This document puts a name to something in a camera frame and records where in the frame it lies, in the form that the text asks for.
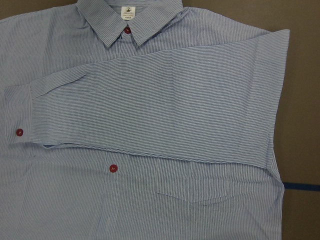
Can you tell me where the light blue striped shirt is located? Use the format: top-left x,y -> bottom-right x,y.
0,0 -> 290,240

